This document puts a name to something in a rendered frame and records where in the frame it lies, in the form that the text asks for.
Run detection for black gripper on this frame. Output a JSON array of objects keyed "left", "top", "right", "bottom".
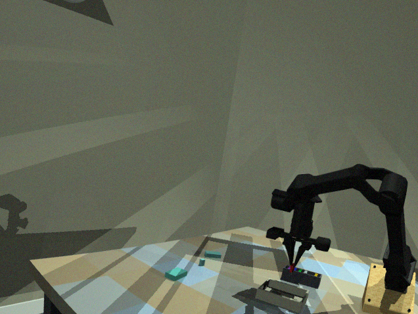
[{"left": 266, "top": 214, "right": 331, "bottom": 267}]

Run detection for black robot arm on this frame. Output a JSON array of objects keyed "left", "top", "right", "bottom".
[{"left": 271, "top": 164, "right": 417, "bottom": 294}]

